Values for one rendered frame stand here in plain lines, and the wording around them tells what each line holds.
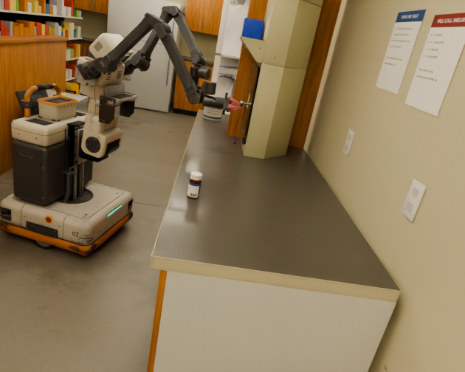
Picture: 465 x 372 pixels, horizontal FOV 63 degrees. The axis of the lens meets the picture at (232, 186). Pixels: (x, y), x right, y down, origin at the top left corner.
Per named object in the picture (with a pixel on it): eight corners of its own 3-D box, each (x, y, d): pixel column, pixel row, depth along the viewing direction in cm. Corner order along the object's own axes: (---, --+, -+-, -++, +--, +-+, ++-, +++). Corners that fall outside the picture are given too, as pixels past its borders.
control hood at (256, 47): (256, 58, 212) (260, 39, 208) (261, 63, 182) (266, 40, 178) (236, 54, 211) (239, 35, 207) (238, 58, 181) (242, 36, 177)
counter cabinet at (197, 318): (262, 229, 331) (286, 130, 298) (314, 497, 141) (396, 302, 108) (186, 218, 325) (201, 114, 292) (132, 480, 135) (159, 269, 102)
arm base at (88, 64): (88, 64, 216) (76, 65, 205) (99, 57, 213) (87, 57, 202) (96, 78, 217) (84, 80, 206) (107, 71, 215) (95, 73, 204)
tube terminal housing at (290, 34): (281, 146, 231) (313, 9, 203) (289, 163, 201) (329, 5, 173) (240, 139, 229) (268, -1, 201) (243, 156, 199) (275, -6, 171)
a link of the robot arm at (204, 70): (201, 60, 232) (195, 53, 224) (217, 63, 227) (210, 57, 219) (194, 78, 232) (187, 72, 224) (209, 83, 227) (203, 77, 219)
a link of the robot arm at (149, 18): (158, 8, 197) (149, 5, 187) (173, 30, 198) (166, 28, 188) (102, 63, 213) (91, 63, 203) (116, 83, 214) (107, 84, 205)
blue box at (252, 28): (259, 39, 206) (263, 21, 202) (260, 40, 196) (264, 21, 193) (240, 35, 205) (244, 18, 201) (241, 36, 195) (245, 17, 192)
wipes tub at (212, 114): (221, 118, 275) (224, 97, 269) (221, 122, 263) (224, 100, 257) (203, 115, 274) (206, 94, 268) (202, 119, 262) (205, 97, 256)
